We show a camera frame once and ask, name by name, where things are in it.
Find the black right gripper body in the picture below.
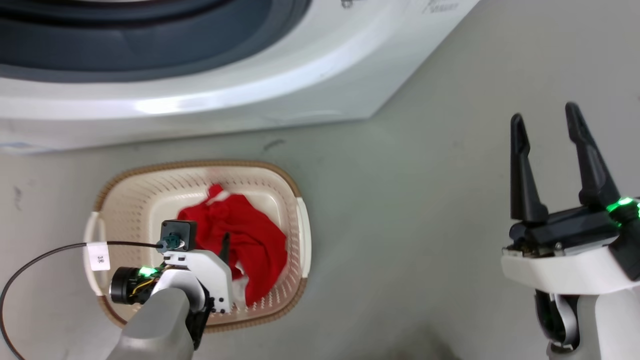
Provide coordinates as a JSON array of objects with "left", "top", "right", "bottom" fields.
[{"left": 508, "top": 197, "right": 640, "bottom": 257}]

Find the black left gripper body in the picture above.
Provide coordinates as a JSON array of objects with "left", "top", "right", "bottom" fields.
[{"left": 110, "top": 266, "right": 167, "bottom": 305}]

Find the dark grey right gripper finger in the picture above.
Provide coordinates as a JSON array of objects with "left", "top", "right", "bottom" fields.
[
  {"left": 510, "top": 113, "right": 549, "bottom": 224},
  {"left": 565, "top": 102, "right": 621, "bottom": 211}
]

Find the red garment with white trim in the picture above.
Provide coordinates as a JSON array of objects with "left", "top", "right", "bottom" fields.
[{"left": 177, "top": 184, "right": 289, "bottom": 307}]

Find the cream plastic laundry basket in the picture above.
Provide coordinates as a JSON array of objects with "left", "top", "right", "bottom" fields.
[{"left": 82, "top": 160, "right": 312, "bottom": 334}]

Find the white front-load washing machine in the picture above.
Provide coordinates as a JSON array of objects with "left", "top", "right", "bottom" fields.
[{"left": 0, "top": 0, "right": 481, "bottom": 153}]

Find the white text sticker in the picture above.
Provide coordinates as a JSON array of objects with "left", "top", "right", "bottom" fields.
[{"left": 424, "top": 0, "right": 460, "bottom": 14}]

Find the grey rubber door gasket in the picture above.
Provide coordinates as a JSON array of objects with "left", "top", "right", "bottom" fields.
[{"left": 0, "top": 0, "right": 313, "bottom": 83}]

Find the white cable tag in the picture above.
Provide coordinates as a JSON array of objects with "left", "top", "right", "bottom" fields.
[{"left": 87, "top": 242, "right": 111, "bottom": 272}]

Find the thin black cable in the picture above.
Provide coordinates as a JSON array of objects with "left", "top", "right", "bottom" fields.
[{"left": 0, "top": 241, "right": 164, "bottom": 360}]

